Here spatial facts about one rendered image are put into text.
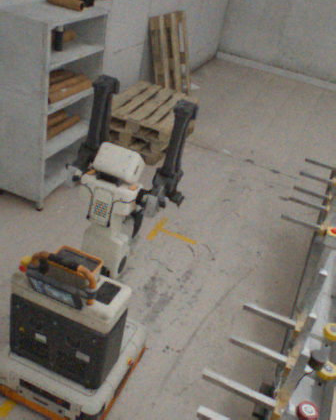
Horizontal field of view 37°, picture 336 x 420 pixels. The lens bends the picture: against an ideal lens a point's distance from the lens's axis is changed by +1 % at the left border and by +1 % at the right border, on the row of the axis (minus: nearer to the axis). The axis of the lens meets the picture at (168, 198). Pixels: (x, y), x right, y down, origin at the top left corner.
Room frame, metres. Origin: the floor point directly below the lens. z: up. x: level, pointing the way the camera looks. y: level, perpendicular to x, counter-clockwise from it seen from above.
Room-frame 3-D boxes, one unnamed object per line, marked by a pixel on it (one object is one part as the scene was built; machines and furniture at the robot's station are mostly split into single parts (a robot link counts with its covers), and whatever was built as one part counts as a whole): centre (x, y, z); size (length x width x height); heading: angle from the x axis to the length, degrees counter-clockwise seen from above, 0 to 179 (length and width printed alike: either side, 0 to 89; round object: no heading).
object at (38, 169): (3.94, 1.13, 0.78); 0.90 x 0.45 x 1.55; 164
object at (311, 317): (1.57, -0.67, 0.87); 0.04 x 0.04 x 0.48; 74
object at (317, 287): (1.81, -0.74, 0.92); 0.04 x 0.04 x 0.48; 74
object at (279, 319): (1.79, -0.67, 0.83); 0.43 x 0.03 x 0.04; 74
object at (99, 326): (1.83, 0.36, 0.59); 0.55 x 0.34 x 0.83; 74
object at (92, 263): (1.81, 0.37, 0.87); 0.23 x 0.15 x 0.11; 74
